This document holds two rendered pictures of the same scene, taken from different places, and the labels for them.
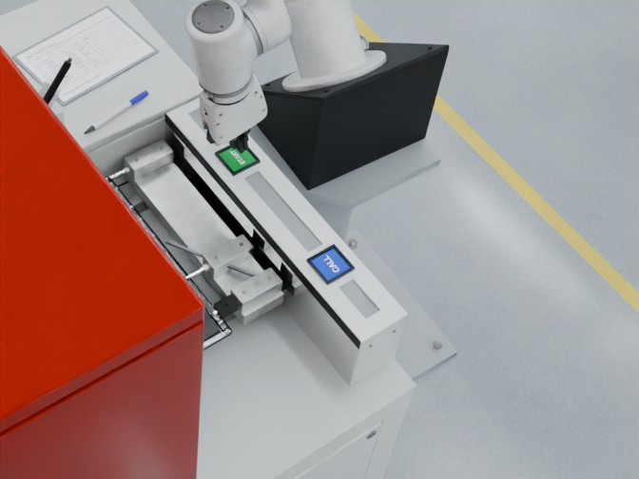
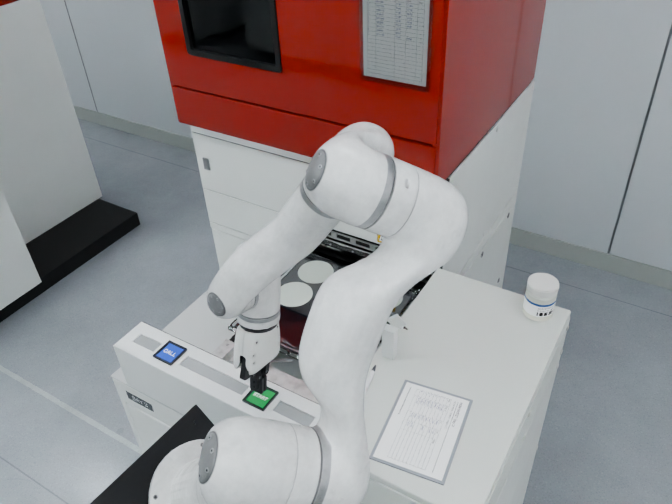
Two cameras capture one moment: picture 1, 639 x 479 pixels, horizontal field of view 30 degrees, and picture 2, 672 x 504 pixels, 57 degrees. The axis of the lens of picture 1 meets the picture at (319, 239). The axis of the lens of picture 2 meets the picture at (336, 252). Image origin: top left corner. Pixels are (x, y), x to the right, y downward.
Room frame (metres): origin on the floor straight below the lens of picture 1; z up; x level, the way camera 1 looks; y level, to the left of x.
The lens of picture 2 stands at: (2.17, 0.16, 2.01)
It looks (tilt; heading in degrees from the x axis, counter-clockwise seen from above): 38 degrees down; 168
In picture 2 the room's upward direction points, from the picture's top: 3 degrees counter-clockwise
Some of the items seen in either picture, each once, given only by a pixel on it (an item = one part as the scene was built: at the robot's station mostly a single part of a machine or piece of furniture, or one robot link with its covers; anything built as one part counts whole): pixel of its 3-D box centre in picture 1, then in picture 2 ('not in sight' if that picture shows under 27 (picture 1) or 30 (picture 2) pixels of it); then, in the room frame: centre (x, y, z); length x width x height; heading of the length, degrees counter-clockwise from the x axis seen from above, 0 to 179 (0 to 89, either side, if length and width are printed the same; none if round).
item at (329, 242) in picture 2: not in sight; (362, 263); (0.82, 0.51, 0.89); 0.44 x 0.02 x 0.10; 45
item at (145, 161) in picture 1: (148, 159); not in sight; (1.30, 0.32, 0.89); 0.08 x 0.03 x 0.03; 135
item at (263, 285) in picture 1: (256, 289); (221, 355); (1.07, 0.09, 0.89); 0.08 x 0.03 x 0.03; 135
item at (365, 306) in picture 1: (278, 234); (219, 396); (1.19, 0.07, 0.89); 0.55 x 0.09 x 0.14; 45
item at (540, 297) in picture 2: not in sight; (540, 297); (1.20, 0.84, 1.01); 0.07 x 0.07 x 0.10
